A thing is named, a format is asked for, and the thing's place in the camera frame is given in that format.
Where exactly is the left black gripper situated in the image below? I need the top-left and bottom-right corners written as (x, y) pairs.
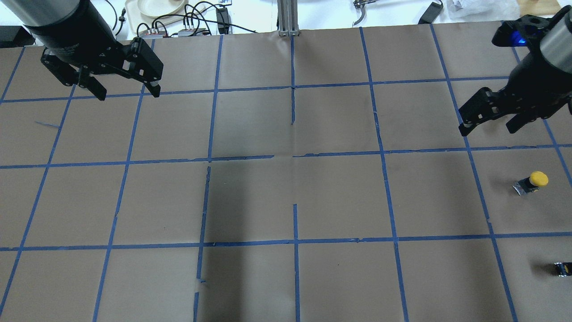
top-left (25, 0), bottom-right (164, 101)

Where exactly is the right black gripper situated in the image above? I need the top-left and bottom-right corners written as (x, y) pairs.
top-left (459, 52), bottom-right (572, 137)

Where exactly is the yellow push button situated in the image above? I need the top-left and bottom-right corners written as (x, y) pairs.
top-left (512, 171), bottom-right (549, 196)

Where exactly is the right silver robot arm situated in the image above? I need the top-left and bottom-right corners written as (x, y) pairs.
top-left (459, 5), bottom-right (572, 136)

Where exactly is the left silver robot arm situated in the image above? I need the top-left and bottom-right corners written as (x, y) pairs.
top-left (3, 0), bottom-right (164, 101)

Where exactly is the beige tray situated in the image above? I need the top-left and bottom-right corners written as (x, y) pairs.
top-left (125, 0), bottom-right (188, 33)

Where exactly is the beige plate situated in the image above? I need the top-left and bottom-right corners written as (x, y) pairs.
top-left (136, 0), bottom-right (187, 18)

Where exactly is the clear plastic bag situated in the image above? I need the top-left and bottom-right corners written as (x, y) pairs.
top-left (444, 0), bottom-right (520, 20)

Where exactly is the wooden cutting board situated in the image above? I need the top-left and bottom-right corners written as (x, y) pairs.
top-left (517, 0), bottom-right (562, 16)

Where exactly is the black power adapter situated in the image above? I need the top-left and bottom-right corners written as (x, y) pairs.
top-left (417, 0), bottom-right (444, 25)

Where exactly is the black contact block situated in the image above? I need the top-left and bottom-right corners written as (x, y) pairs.
top-left (553, 262), bottom-right (572, 277)

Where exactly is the metal grabber stick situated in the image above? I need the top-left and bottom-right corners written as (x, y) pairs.
top-left (358, 0), bottom-right (432, 27)

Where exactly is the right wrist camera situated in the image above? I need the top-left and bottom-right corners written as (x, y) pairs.
top-left (492, 15), bottom-right (555, 47)

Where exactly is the aluminium frame post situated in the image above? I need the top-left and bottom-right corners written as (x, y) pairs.
top-left (277, 0), bottom-right (300, 37)

